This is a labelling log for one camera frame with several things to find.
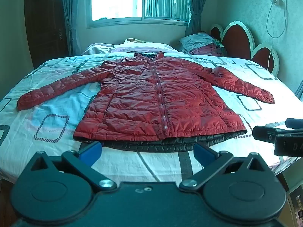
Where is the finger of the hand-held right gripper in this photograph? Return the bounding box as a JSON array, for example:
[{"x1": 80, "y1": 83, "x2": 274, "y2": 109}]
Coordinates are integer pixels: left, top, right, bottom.
[
  {"x1": 252, "y1": 126, "x2": 284, "y2": 144},
  {"x1": 285, "y1": 118, "x2": 303, "y2": 129}
]

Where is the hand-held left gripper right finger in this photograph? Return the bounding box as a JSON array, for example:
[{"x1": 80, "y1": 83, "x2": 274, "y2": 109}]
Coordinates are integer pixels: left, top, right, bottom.
[{"x1": 180, "y1": 142, "x2": 275, "y2": 191}]

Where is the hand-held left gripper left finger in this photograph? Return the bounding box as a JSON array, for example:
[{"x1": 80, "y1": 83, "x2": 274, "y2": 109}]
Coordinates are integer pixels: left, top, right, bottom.
[{"x1": 31, "y1": 141, "x2": 116, "y2": 193}]

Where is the red down jacket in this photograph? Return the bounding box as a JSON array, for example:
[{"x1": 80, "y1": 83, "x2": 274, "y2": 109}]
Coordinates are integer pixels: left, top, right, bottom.
[{"x1": 16, "y1": 51, "x2": 275, "y2": 153}]

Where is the teal curtain with tieback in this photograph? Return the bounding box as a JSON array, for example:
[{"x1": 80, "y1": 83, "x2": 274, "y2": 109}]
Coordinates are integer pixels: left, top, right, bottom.
[{"x1": 295, "y1": 79, "x2": 303, "y2": 101}]

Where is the bed with patterned sheet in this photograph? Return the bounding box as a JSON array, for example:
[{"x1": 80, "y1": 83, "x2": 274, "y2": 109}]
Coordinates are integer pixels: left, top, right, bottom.
[{"x1": 0, "y1": 43, "x2": 303, "y2": 190}]

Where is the beige appliance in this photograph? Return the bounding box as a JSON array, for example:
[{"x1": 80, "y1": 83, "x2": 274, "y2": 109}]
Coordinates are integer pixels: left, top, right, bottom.
[{"x1": 285, "y1": 184, "x2": 303, "y2": 227}]

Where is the red and white headboard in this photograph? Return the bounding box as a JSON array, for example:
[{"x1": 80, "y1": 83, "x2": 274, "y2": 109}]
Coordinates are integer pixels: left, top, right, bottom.
[{"x1": 210, "y1": 21, "x2": 278, "y2": 76}]

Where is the pink folded blanket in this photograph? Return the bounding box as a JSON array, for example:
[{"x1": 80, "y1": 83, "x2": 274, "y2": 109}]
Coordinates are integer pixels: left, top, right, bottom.
[{"x1": 80, "y1": 38, "x2": 178, "y2": 55}]

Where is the pile of pillows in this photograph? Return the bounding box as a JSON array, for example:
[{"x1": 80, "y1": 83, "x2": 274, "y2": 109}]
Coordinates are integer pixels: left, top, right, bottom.
[{"x1": 179, "y1": 32, "x2": 228, "y2": 57}]

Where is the dark wooden door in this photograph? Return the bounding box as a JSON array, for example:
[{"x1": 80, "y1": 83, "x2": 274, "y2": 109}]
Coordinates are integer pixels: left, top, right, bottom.
[{"x1": 24, "y1": 0, "x2": 71, "y2": 69}]

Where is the window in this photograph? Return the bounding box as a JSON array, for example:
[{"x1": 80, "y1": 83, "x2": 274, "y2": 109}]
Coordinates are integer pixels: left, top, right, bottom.
[{"x1": 86, "y1": 0, "x2": 191, "y2": 29}]

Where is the white cable on headboard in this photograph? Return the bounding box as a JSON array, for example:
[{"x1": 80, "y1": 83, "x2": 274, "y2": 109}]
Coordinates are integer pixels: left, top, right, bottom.
[{"x1": 269, "y1": 38, "x2": 277, "y2": 72}]

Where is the hanging wall cable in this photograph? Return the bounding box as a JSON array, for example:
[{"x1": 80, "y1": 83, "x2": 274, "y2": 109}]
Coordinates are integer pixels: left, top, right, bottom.
[{"x1": 266, "y1": 0, "x2": 289, "y2": 39}]

